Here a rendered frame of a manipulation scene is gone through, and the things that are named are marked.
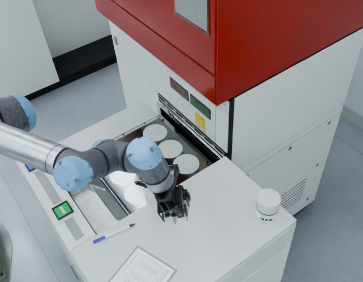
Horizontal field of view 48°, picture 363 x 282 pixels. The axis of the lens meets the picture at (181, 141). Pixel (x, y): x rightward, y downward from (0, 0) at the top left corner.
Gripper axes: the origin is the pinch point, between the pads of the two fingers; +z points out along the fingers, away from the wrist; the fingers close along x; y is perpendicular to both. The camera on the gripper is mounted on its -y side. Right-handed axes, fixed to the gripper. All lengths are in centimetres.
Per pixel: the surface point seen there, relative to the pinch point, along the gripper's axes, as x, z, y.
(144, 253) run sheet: -13.8, 3.5, 8.9
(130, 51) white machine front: -16, -4, -82
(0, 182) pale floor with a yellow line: -142, 78, -101
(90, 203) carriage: -36.0, 8.6, -17.2
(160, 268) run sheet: -9.2, 4.4, 14.2
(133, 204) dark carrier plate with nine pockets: -20.3, 10.3, -13.7
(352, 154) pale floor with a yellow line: 86, 134, -97
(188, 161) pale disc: 0.0, 16.2, -31.3
